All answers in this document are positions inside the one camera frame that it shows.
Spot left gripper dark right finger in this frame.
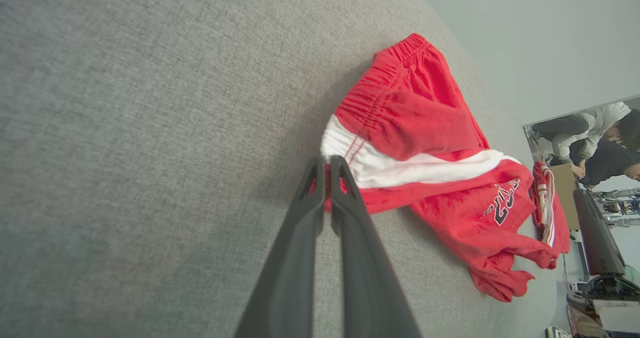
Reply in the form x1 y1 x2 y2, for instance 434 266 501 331
330 155 424 338

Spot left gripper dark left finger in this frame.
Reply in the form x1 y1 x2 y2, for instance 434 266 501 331
233 156 327 338

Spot red and white sports shorts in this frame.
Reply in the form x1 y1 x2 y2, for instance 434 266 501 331
320 32 571 304

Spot brown cardboard box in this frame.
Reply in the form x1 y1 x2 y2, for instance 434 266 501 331
550 163 582 232

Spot black computer monitor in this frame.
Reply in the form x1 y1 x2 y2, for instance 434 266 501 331
572 188 627 278

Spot white labelled box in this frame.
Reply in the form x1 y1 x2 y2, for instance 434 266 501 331
592 299 640 335

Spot person in black jacket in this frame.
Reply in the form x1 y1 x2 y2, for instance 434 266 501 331
569 109 640 190

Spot person in white hoodie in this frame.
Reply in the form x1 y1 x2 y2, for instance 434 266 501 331
525 101 634 180

